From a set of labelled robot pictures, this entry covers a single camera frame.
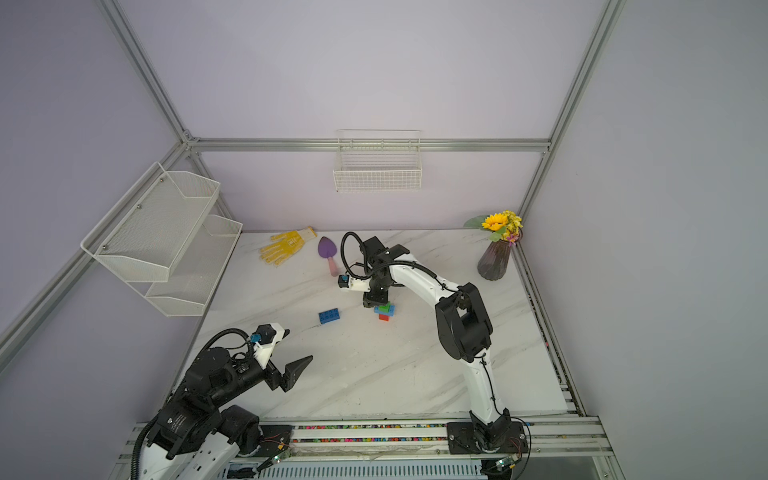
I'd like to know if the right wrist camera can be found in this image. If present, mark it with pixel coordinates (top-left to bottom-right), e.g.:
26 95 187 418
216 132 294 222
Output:
337 274 370 292

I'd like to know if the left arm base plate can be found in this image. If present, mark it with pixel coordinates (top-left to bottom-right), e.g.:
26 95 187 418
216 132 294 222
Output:
252 424 294 458

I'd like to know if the white mesh lower shelf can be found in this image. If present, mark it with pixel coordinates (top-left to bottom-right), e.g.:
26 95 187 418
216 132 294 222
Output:
145 215 242 317

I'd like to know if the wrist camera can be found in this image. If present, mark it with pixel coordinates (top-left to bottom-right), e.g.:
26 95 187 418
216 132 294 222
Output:
337 274 370 292
250 323 282 369

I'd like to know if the purple garden trowel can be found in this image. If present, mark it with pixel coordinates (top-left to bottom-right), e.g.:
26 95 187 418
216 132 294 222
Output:
318 236 339 277

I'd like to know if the sunflower bouquet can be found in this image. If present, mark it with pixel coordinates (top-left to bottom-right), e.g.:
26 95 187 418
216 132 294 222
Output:
463 210 524 244

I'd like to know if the yellow work glove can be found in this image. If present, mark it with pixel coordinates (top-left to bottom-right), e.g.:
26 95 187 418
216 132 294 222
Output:
259 227 317 266

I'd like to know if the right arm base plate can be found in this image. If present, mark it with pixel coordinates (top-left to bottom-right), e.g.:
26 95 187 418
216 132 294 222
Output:
446 419 529 455

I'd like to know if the white wire wall basket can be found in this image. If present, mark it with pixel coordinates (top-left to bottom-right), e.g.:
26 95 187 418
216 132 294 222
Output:
333 129 423 193

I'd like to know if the dark glass vase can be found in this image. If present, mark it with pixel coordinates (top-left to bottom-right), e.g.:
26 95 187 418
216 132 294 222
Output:
477 240 513 281

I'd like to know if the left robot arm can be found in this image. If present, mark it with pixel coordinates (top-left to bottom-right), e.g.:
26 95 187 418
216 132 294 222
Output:
129 323 313 479

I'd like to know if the dark blue lego brick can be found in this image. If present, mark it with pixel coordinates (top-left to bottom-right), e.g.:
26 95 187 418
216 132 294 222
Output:
318 308 341 325

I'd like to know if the white mesh shelf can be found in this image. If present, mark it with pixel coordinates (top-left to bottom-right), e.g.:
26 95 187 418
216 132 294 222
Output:
145 215 242 317
80 163 220 283

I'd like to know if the white mesh upper shelf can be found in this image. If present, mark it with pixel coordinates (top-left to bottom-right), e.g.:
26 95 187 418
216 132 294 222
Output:
80 163 220 283

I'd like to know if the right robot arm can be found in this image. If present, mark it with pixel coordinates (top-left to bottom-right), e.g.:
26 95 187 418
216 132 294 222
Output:
345 237 512 453

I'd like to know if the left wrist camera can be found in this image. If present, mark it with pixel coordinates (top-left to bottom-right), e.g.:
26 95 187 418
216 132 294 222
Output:
250 323 282 369

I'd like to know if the light blue lego brick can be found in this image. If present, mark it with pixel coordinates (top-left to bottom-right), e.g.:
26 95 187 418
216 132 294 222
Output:
374 306 396 317

